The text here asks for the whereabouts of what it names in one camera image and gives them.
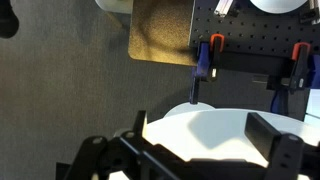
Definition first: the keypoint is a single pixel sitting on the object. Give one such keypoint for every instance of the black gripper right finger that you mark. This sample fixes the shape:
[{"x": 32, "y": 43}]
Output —
[{"x": 263, "y": 136}]

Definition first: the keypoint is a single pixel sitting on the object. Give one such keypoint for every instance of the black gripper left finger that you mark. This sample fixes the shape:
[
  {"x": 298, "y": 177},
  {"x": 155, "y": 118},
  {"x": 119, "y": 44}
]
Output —
[{"x": 96, "y": 153}]

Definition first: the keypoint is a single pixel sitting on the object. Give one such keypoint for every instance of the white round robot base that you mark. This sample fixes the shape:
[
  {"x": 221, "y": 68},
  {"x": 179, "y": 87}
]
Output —
[{"x": 278, "y": 5}]

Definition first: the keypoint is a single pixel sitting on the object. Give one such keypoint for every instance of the black perforated board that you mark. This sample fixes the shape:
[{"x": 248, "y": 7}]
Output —
[{"x": 253, "y": 36}]

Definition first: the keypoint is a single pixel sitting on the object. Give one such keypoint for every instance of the aluminium extrusion bar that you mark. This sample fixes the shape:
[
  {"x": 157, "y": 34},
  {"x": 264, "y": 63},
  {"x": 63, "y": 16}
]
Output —
[
  {"x": 224, "y": 7},
  {"x": 311, "y": 11}
]

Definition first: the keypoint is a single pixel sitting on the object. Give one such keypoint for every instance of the brown speckled mat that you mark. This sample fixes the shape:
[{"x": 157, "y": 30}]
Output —
[{"x": 160, "y": 33}]

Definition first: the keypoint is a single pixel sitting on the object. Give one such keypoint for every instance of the black rounded object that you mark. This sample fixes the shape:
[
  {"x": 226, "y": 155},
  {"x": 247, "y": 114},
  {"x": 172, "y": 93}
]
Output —
[{"x": 6, "y": 20}]

